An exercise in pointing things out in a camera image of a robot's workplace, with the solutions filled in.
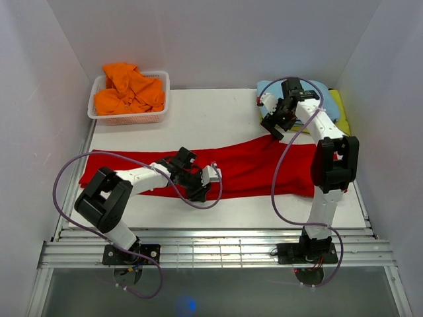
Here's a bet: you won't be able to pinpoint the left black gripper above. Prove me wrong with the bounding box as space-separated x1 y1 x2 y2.
178 168 210 203

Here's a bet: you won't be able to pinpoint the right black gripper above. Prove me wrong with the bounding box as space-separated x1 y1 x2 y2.
260 98 297 141

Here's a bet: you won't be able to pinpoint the red trousers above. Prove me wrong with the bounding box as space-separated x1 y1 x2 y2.
78 134 348 200

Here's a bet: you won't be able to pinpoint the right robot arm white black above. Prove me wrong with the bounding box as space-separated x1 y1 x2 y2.
257 77 360 265

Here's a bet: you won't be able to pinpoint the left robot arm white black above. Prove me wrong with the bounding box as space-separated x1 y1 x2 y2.
74 147 221 264

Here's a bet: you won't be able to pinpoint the light blue folded trousers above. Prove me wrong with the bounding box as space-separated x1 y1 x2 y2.
256 80 340 127

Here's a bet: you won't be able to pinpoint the yellow folded trousers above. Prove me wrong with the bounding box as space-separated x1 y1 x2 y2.
266 88 351 135

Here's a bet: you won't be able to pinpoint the orange trousers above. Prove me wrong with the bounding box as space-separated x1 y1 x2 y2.
94 63 165 116

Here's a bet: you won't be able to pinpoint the white plastic basket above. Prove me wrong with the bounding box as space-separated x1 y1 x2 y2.
87 71 171 125

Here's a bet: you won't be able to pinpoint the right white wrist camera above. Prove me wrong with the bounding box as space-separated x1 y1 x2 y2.
258 92 278 118

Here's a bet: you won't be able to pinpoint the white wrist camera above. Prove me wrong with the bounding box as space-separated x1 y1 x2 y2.
201 162 222 186
258 92 278 118

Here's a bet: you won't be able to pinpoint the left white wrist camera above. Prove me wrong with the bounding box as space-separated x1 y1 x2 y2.
201 162 222 186

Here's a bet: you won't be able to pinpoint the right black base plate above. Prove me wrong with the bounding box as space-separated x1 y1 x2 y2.
276 243 338 264

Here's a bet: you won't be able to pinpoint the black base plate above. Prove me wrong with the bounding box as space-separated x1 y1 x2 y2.
102 244 161 265
276 243 338 264

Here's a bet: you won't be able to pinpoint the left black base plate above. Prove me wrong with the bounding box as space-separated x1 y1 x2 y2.
102 244 161 265

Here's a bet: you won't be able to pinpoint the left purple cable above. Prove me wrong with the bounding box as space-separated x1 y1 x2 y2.
53 151 223 299

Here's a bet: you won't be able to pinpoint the aluminium rail frame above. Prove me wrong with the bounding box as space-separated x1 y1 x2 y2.
27 122 414 317

